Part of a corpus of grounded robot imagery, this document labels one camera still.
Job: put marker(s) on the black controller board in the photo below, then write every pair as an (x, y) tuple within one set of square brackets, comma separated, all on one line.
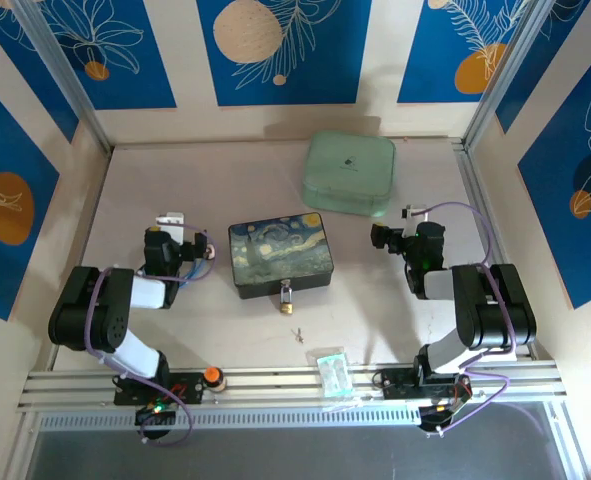
[(155, 416), (437, 417)]

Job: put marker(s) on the orange knob on rail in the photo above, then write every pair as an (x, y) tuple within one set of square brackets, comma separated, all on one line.
[(213, 379)]

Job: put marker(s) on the aluminium frame post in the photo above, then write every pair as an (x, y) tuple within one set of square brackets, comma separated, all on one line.
[(500, 80), (70, 85)]

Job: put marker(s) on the blue tube stethoscope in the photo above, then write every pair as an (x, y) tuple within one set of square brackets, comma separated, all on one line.
[(212, 254)]

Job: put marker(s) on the aluminium side rail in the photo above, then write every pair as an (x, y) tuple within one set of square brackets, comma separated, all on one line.
[(480, 200)]

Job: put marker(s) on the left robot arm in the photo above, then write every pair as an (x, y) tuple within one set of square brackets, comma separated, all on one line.
[(90, 310)]

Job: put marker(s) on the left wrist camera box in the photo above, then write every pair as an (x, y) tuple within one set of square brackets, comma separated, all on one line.
[(171, 220)]

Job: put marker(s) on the aluminium frame rail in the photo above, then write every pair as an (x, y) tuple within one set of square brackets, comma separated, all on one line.
[(275, 395)]

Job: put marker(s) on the small metal key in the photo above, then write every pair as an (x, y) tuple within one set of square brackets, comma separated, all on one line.
[(300, 337)]

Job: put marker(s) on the small brass padlock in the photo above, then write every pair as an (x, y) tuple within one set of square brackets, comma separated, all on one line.
[(286, 306)]

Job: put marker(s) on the mint green square case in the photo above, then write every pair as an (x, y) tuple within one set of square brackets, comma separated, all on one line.
[(347, 170)]

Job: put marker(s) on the starry night painted tin box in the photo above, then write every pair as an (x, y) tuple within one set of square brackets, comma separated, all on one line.
[(275, 250)]

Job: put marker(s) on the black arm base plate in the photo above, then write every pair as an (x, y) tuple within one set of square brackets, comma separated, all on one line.
[(400, 385), (185, 387)]

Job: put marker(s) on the blue floral wall poster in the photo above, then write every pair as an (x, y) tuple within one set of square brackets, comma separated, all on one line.
[(325, 60), (565, 225), (550, 75), (5, 150), (140, 75), (430, 50), (25, 65)]

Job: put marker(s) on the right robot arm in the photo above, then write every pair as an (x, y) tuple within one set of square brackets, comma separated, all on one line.
[(495, 310)]

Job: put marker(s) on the clear plastic bag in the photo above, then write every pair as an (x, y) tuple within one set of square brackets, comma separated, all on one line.
[(332, 375)]

